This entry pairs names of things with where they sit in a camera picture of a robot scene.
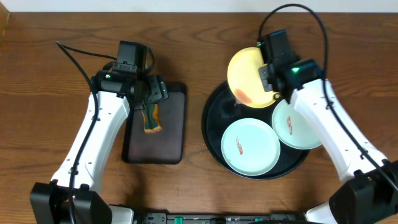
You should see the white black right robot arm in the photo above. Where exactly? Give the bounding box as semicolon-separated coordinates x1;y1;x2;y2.
259;52;397;223

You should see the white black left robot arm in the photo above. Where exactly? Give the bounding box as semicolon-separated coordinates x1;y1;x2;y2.
30;70;169;223

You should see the dark rectangular sponge tray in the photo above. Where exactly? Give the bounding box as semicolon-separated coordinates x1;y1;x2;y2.
122;82;187;165

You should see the orange green scrub sponge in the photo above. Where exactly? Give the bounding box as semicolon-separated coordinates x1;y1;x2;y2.
141;103;162;134

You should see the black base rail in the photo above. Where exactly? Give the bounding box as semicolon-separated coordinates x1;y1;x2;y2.
108;212;312;224

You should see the mint plate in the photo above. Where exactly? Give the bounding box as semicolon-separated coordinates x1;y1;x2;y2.
271;100;321;150
221;118;281;177

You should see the round black serving tray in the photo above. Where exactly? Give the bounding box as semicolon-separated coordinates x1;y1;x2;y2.
201;82;310;180

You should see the yellow plate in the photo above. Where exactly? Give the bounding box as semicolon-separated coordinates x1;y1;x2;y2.
227;47;277;108

